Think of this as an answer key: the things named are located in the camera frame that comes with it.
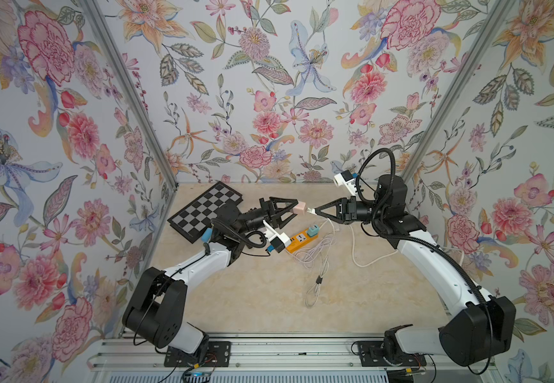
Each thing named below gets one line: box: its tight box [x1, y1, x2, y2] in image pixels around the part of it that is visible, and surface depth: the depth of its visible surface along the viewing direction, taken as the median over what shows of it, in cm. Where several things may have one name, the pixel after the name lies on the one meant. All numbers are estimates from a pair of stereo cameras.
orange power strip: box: [285, 229, 319, 253], surface depth 100 cm
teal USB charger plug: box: [306, 224, 320, 237], surface depth 98 cm
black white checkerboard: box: [167, 181, 244, 244], surface depth 110 cm
